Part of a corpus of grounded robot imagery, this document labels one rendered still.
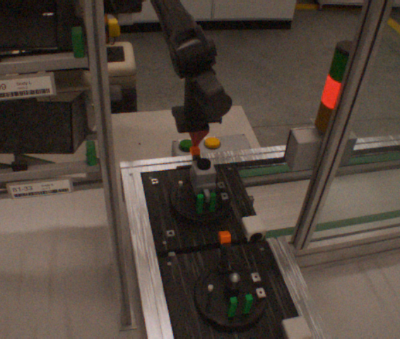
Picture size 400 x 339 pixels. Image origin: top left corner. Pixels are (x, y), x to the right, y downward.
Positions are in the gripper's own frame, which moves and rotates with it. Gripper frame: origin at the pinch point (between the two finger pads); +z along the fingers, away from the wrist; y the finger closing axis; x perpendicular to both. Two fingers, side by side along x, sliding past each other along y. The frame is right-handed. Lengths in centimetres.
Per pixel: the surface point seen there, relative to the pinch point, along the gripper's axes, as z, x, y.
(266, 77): 108, 197, 110
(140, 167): 9.9, 5.2, -12.4
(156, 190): 8.9, -4.4, -9.9
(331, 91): -27.9, -23.0, 16.3
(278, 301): 9.0, -38.4, 8.1
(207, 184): 0.5, -12.9, -0.2
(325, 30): 110, 280, 204
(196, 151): -0.8, -3.4, -0.5
